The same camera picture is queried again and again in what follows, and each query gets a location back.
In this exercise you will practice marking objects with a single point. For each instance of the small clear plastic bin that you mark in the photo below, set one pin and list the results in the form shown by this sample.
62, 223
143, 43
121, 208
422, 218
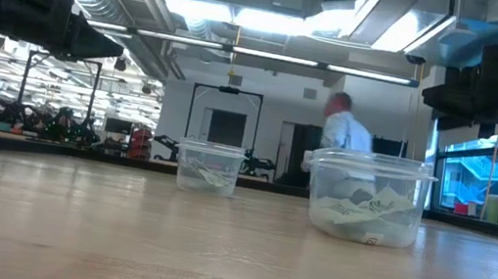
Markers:
188, 150

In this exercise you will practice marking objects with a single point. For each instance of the black table frame rail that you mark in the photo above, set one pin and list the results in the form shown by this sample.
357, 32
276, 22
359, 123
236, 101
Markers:
78, 153

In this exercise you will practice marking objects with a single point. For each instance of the person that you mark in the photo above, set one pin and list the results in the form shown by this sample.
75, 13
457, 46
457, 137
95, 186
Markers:
347, 129

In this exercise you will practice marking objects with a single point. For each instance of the black wall screen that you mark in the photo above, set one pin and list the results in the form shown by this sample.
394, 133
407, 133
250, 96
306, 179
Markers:
391, 147

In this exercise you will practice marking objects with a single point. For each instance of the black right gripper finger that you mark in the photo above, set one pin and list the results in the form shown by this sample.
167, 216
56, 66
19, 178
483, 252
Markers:
460, 82
454, 106

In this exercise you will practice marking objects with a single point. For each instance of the small red container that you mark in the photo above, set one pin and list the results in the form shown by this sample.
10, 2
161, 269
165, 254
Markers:
460, 209

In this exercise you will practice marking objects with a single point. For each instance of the dark monitor screen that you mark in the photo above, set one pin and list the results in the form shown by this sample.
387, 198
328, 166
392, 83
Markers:
118, 126

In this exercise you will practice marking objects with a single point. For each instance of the red storage bin rack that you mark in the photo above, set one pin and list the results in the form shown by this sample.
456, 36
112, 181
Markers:
141, 143

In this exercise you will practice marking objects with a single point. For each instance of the long ceiling light bar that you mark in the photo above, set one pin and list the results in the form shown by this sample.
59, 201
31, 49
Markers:
180, 39

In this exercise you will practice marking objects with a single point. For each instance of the black gantry frame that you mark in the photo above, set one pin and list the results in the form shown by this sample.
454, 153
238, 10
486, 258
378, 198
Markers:
229, 90
63, 58

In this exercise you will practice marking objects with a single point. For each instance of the grey wall vent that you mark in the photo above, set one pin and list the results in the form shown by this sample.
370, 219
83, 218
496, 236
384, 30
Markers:
235, 80
310, 94

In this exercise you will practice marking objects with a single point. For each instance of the large clear plastic bin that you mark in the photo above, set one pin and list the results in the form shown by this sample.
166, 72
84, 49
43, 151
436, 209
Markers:
422, 205

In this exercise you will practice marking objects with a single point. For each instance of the white cup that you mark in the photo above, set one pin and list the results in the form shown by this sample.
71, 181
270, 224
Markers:
472, 209

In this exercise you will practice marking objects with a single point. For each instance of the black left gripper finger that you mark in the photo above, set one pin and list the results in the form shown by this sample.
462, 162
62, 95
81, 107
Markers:
99, 35
94, 49

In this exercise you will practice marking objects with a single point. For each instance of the dark cabinet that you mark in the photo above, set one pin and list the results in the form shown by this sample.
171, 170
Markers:
303, 157

